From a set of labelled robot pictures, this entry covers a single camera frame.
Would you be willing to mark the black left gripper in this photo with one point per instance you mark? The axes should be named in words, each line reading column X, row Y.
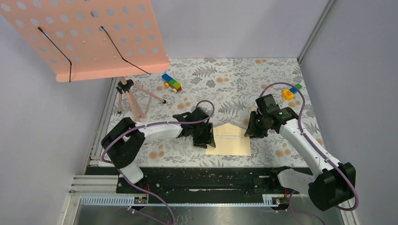
column 207, row 138

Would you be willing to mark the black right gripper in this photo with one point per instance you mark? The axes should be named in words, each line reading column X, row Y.
column 252, row 131

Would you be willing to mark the cream envelope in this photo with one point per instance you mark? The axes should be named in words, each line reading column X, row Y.
column 230, row 147

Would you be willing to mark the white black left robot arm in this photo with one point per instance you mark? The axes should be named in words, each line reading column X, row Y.
column 125, row 140

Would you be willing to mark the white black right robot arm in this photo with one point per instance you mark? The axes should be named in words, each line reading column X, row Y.
column 330, row 182

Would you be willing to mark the small cream crumb piece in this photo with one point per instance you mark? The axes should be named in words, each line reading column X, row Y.
column 253, row 109

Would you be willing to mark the yellow blue green toy blocks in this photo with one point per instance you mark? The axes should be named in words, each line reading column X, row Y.
column 288, row 94

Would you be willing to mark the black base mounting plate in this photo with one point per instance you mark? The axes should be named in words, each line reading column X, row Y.
column 207, row 184

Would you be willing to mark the floral patterned table mat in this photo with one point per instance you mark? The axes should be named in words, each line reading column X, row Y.
column 230, row 86

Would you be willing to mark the multicolour toy block car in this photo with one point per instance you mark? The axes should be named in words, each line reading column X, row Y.
column 172, row 83

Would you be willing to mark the pink tripod music stand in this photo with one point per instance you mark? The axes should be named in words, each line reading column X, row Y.
column 92, row 39

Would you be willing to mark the aluminium frame rail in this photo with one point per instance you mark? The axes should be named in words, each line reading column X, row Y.
column 93, row 199

